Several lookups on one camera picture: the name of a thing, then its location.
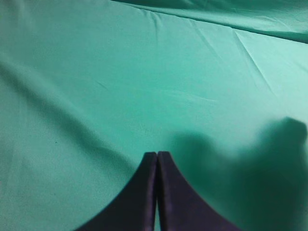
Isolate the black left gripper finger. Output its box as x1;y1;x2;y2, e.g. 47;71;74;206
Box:
77;152;157;231

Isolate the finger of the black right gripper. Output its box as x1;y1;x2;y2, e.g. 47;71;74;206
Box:
157;152;239;231

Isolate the green table cloth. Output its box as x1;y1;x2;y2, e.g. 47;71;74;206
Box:
0;0;308;231

